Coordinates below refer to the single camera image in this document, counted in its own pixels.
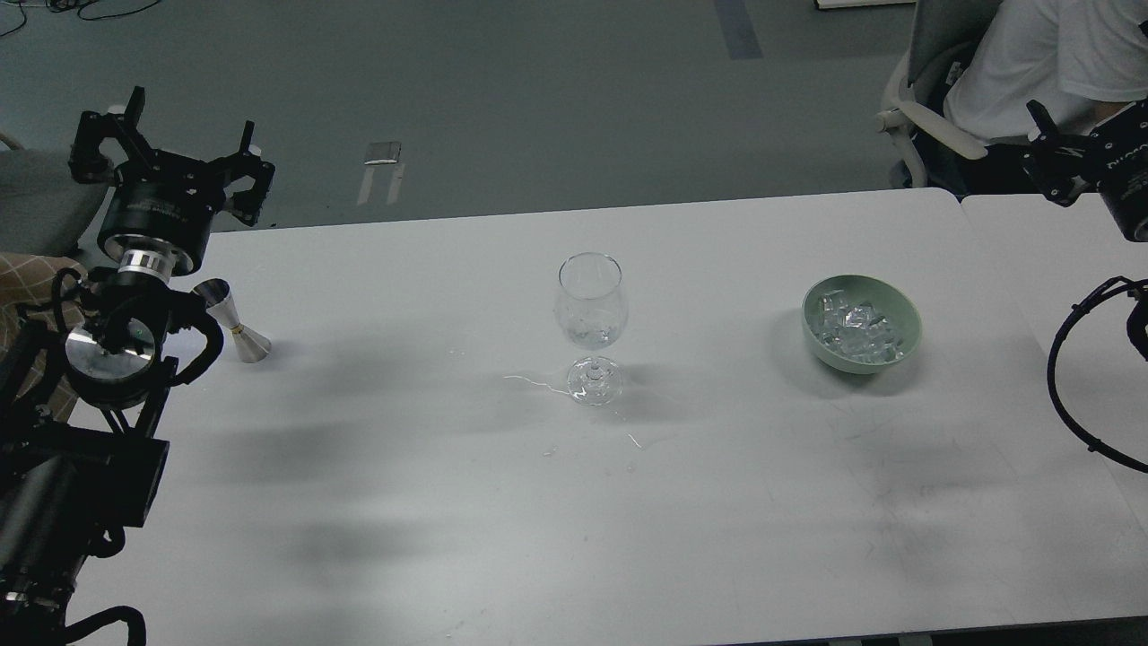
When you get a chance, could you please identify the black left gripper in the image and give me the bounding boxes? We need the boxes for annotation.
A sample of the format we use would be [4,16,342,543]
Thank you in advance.
[68,86,276,275]

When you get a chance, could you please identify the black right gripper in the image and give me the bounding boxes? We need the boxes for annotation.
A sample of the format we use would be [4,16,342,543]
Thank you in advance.
[1022,100,1147,242]

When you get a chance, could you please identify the steel jigger measuring cup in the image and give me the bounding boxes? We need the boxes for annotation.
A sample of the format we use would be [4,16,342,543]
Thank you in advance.
[192,278,274,363]

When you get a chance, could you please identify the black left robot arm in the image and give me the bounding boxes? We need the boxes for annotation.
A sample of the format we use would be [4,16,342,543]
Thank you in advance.
[3,87,276,645]

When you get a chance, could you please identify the clear ice cubes pile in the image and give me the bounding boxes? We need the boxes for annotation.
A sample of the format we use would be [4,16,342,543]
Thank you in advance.
[810,289,905,365]

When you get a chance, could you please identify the clear wine glass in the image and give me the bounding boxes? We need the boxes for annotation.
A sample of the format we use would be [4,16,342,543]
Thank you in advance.
[554,252,629,407]

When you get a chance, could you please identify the person in white shirt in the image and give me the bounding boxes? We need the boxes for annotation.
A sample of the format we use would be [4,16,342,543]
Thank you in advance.
[943,1,1147,195]

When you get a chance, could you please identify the grey office chair left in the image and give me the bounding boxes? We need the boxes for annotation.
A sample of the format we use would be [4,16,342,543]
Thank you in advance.
[1,134,109,257]

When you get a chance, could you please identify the checked beige cushion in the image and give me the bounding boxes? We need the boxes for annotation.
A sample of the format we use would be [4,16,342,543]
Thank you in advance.
[1,252,90,423]

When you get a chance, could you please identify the green bowl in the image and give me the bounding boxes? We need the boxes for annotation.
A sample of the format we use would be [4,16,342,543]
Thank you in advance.
[800,274,924,376]

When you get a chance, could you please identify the black floor cables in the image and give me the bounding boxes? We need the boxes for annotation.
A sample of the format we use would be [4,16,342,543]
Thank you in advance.
[0,0,164,39]

